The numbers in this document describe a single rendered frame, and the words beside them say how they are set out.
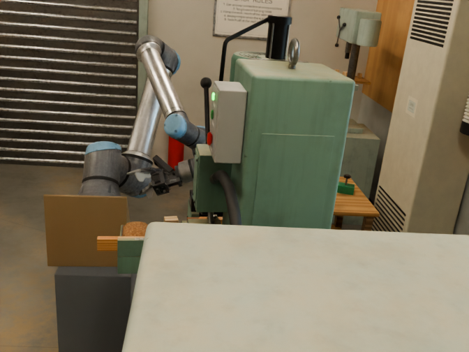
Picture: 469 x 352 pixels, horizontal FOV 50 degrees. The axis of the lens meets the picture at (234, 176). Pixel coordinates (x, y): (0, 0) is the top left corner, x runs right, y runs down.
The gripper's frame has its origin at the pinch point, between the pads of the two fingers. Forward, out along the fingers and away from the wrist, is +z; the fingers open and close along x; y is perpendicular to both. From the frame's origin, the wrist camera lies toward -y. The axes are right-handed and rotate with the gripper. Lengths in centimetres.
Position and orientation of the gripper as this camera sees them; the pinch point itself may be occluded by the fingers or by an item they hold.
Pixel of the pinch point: (132, 183)
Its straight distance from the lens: 209.5
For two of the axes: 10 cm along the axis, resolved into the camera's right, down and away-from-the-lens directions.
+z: -9.6, 2.8, 0.1
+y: 2.2, 7.7, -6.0
